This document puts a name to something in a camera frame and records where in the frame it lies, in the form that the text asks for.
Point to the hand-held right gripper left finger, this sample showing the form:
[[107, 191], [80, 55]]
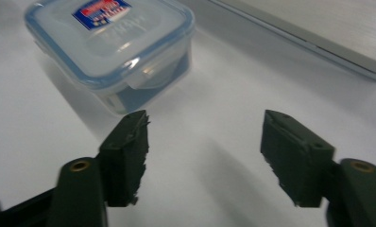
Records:
[[123, 157]]

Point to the small square clear food container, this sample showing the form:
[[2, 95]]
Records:
[[113, 47]]

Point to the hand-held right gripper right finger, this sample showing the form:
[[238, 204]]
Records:
[[296, 157]]

